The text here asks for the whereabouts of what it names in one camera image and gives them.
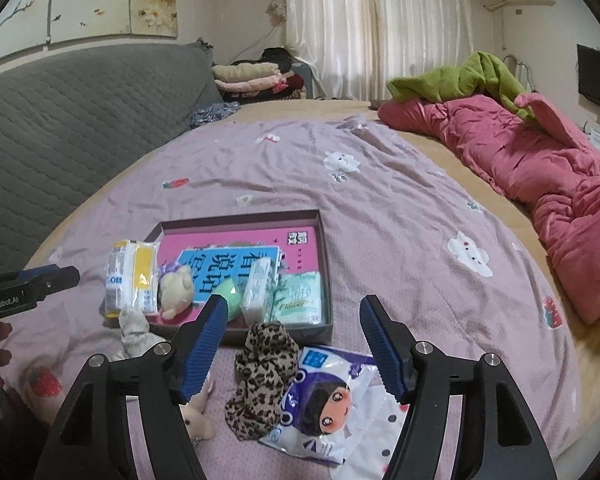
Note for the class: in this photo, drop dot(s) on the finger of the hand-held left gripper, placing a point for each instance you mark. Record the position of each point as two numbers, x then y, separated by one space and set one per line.
60 280
35 274

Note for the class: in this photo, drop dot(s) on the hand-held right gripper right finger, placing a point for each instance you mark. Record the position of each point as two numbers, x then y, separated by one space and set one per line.
385 355

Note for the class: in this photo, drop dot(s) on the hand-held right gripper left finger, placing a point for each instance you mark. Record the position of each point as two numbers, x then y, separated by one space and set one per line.
205 355

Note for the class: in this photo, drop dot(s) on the small beige plush toy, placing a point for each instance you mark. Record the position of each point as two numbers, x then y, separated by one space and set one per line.
197 415

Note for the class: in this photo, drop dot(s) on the leopard print scrunchie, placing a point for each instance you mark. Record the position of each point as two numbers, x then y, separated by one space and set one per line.
262 380

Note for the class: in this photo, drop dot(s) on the green egg makeup sponge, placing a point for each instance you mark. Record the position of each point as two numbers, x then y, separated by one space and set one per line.
235 292

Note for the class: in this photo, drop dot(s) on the cream plush bunny purple bow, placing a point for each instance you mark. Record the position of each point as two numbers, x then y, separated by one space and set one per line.
177 290

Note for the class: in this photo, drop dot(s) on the white cartoon girl packet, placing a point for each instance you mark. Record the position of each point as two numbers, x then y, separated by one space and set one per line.
330 400

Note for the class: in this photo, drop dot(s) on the grey white sock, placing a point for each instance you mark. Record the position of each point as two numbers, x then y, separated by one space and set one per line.
132 332

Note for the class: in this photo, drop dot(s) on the shallow dark cardboard box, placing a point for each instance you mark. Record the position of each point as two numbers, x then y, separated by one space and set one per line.
310 332

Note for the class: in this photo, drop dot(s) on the white green tissue pack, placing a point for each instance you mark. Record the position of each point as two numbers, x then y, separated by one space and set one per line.
257 295

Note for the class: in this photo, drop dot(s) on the yellow and white sponge packet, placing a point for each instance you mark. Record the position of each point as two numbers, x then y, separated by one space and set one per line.
140 275

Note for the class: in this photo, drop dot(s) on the person's left hand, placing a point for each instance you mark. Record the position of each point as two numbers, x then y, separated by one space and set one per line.
0 345

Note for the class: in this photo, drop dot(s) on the green floral tissue pack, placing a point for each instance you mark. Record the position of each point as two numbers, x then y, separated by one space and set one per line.
300 300

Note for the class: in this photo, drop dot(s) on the pink and blue book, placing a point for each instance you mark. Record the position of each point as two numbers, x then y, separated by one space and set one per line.
220 240

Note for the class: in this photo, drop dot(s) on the purple printed bedsheet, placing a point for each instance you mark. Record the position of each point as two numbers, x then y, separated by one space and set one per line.
380 210

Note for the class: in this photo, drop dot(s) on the tan bed mattress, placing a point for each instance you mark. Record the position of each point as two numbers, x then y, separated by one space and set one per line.
530 232

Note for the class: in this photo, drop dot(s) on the blue crochet cloth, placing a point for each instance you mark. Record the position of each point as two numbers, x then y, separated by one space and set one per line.
212 114

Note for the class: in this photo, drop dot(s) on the pink quilt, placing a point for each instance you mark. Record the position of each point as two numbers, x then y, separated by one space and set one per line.
530 160

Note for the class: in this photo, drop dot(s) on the pile of folded clothes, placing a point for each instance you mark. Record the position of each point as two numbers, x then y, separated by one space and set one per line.
250 77

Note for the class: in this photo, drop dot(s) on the green blanket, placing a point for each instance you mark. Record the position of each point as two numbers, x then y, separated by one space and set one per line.
460 77

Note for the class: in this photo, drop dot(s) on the white curtains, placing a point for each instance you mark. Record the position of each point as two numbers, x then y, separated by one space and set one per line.
370 25

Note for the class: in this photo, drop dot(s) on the floral wall poster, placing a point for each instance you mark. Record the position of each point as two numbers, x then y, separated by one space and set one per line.
95 0

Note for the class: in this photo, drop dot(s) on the chrome bed rail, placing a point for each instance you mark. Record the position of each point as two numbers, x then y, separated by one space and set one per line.
522 67

